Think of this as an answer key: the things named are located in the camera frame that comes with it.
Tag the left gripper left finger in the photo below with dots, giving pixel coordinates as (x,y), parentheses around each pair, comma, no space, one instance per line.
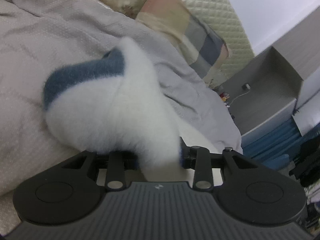
(118,163)

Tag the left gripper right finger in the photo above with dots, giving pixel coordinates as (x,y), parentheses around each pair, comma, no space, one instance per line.
(198,159)

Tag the bedside clutter items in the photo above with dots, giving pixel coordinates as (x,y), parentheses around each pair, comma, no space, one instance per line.
(225,98)

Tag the cream quilted headboard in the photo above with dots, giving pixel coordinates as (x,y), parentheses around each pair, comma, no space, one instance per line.
(220,16)

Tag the plaid pillow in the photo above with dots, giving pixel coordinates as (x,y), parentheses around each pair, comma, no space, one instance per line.
(201,47)

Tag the white blue striped sweater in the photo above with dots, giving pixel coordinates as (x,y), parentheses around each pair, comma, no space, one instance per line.
(116,103)

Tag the blue curtain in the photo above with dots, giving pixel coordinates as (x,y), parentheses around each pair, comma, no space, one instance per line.
(277,148)

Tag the grey wall cabinet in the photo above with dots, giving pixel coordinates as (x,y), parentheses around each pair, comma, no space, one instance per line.
(282,78)

